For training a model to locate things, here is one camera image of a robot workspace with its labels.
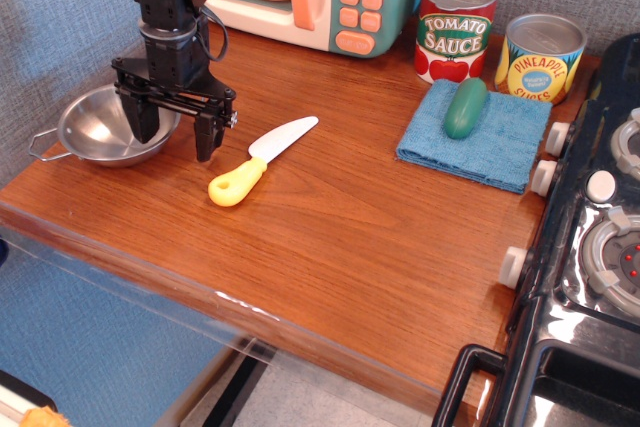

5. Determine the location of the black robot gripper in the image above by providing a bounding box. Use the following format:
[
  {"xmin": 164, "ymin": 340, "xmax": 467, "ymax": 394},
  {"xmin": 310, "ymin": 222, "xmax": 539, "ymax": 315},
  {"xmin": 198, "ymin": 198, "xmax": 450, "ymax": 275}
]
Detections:
[{"xmin": 112, "ymin": 20, "xmax": 237, "ymax": 162}]

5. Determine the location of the steel bowl with wire handles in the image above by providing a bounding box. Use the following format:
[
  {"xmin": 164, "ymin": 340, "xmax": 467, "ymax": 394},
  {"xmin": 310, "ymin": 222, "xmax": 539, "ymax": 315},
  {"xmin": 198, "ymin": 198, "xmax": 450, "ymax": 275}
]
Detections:
[{"xmin": 28, "ymin": 85, "xmax": 181, "ymax": 168}]

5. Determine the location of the yellow handled toy knife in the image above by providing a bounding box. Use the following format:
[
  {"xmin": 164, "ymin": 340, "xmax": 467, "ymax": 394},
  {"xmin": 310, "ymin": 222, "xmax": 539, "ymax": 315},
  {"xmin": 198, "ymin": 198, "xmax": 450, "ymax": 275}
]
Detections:
[{"xmin": 208, "ymin": 116, "xmax": 319, "ymax": 207}]

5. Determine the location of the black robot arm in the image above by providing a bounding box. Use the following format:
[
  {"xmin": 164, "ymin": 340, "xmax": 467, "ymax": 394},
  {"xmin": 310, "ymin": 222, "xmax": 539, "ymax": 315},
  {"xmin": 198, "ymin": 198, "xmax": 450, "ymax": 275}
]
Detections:
[{"xmin": 112, "ymin": 0, "xmax": 237, "ymax": 162}]

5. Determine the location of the blue folded cloth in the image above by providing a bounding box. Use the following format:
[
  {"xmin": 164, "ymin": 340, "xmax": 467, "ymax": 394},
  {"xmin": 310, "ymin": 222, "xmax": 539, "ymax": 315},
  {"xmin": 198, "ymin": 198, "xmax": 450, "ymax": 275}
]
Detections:
[{"xmin": 396, "ymin": 80, "xmax": 552, "ymax": 194}]

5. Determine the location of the green toy pickle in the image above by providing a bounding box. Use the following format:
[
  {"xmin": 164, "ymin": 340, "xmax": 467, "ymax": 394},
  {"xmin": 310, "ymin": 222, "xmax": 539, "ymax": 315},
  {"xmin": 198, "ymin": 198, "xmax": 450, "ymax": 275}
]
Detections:
[{"xmin": 443, "ymin": 78, "xmax": 488, "ymax": 140}]

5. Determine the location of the tomato sauce can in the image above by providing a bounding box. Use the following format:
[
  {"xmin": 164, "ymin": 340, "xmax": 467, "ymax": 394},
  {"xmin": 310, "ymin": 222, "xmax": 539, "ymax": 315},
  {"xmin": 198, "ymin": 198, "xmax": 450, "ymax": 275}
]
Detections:
[{"xmin": 414, "ymin": 0, "xmax": 497, "ymax": 83}]

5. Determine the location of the orange object bottom left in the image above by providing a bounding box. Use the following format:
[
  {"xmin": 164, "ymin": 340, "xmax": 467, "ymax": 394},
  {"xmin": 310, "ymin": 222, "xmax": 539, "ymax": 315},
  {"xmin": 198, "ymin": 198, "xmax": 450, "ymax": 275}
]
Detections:
[{"xmin": 19, "ymin": 406, "xmax": 71, "ymax": 427}]

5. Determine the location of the white stove knob front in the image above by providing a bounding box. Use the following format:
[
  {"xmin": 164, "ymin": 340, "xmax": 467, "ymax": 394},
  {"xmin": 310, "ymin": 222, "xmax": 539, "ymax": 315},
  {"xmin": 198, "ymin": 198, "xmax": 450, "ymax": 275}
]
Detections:
[{"xmin": 498, "ymin": 246, "xmax": 528, "ymax": 289}]

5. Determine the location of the white stove knob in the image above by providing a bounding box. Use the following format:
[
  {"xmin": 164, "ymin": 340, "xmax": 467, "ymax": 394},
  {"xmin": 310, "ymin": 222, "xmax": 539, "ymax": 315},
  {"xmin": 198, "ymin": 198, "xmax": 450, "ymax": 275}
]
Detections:
[
  {"xmin": 498, "ymin": 246, "xmax": 528, "ymax": 289},
  {"xmin": 545, "ymin": 122, "xmax": 571, "ymax": 157},
  {"xmin": 530, "ymin": 160, "xmax": 557, "ymax": 197}
]

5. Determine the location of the white stove knob middle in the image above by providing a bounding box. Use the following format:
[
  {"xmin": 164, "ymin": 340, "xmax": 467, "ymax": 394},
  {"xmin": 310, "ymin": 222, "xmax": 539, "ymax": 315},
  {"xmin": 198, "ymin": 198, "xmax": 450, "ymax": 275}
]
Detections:
[{"xmin": 530, "ymin": 160, "xmax": 557, "ymax": 197}]

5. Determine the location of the pineapple slices can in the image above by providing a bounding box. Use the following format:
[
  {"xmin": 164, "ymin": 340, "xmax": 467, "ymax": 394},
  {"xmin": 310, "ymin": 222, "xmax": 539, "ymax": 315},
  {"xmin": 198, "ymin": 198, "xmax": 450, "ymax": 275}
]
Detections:
[{"xmin": 494, "ymin": 13, "xmax": 587, "ymax": 105}]

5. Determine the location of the white stove knob rear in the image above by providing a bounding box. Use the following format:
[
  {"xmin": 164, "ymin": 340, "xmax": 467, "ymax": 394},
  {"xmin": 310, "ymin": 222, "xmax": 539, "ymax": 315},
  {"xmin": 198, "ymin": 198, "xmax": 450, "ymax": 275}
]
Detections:
[{"xmin": 545, "ymin": 122, "xmax": 571, "ymax": 157}]

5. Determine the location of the black toy stove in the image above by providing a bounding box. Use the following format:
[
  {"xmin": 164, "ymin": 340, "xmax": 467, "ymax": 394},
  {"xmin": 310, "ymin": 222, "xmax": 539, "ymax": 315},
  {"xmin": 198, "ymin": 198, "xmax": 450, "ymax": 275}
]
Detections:
[{"xmin": 433, "ymin": 34, "xmax": 639, "ymax": 426}]

